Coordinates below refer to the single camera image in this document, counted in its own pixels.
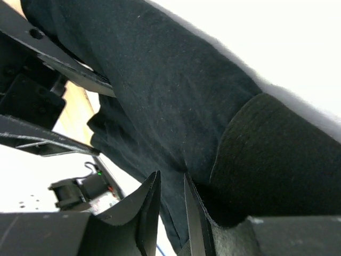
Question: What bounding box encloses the wooden compartment tray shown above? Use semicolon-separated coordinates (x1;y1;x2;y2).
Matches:
53;82;100;146

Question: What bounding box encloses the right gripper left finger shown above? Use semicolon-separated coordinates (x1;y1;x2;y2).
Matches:
1;172;160;255

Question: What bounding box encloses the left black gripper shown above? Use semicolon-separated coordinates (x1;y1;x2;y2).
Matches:
1;1;115;157

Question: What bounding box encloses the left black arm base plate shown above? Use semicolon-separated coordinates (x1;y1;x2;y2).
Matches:
48;157;125;215

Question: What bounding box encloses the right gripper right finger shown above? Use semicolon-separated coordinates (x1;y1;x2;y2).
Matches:
184;174;340;255

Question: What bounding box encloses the black underwear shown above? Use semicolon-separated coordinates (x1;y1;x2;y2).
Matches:
21;1;340;252

